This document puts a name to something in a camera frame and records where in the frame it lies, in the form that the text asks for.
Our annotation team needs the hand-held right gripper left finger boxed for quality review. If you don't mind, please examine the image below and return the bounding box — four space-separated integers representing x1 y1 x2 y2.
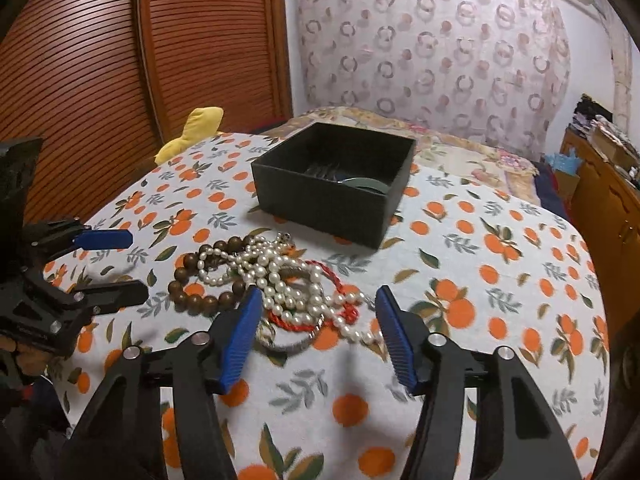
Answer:
60 285 266 480

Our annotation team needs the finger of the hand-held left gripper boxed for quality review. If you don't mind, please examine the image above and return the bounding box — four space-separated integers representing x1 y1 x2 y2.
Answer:
0 267 149 361
22 217 133 263

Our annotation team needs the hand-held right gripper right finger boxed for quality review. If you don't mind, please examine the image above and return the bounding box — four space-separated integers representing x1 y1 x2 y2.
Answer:
375 285 583 480

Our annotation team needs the silver bangle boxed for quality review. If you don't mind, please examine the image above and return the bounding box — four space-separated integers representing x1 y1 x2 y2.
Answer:
257 317 326 353

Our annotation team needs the brown wooden bead bracelet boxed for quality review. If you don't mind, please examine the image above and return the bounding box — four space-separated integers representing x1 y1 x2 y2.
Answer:
167 240 251 317

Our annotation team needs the white pearl necklace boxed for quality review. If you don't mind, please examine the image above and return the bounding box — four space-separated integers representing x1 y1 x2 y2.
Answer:
197 232 386 346

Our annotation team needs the red braided cord bracelet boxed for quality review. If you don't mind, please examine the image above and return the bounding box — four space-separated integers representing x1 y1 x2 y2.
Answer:
267 260 361 333

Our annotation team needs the black square box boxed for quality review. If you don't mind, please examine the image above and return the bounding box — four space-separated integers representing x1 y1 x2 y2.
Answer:
250 121 417 251

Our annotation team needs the dark green jade bangle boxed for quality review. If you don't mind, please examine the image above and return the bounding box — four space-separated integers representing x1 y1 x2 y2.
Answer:
340 172 390 195

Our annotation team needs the person's left hand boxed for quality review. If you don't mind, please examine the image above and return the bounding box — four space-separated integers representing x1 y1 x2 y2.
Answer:
0 337 51 381

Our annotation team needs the orange fruit print tablecloth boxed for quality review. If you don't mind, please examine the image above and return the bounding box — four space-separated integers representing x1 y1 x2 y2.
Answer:
42 132 613 480

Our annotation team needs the yellow plush toy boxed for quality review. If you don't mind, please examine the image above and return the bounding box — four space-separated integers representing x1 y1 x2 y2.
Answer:
154 106 224 165

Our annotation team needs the wooden louvered wardrobe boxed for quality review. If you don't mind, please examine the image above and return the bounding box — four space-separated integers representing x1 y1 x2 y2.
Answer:
0 0 293 226

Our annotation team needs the wooden cabinet desk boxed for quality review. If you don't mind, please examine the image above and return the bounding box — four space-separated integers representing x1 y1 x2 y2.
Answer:
560 127 640 341

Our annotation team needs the cardboard box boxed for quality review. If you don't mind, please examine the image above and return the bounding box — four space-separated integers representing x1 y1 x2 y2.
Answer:
587 122 640 161

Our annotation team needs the cream lace curtain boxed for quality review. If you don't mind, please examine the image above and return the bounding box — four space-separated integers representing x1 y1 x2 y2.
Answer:
610 25 633 121

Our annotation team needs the sheer ring pattern curtain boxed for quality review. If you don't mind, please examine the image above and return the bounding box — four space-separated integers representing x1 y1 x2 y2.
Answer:
292 0 571 148

